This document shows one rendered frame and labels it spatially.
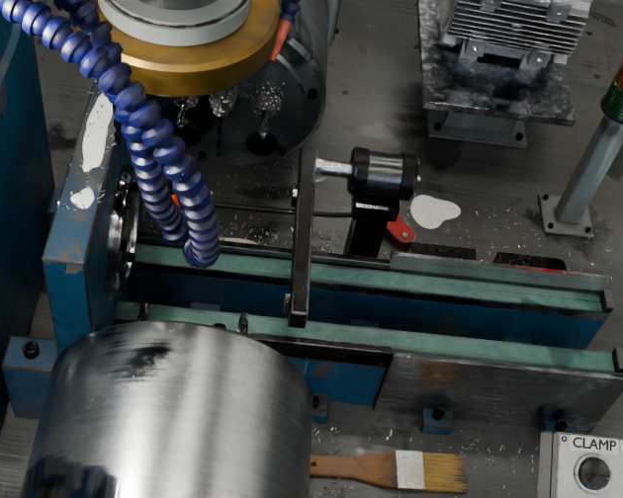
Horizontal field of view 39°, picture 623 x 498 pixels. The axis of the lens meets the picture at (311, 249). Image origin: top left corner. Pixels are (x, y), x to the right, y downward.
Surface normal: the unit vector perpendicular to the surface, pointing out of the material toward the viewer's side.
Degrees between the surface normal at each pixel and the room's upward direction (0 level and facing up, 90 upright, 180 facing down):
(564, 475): 29
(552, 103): 0
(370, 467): 0
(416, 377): 90
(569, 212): 90
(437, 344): 0
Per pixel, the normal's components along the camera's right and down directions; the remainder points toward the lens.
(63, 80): 0.13, -0.62
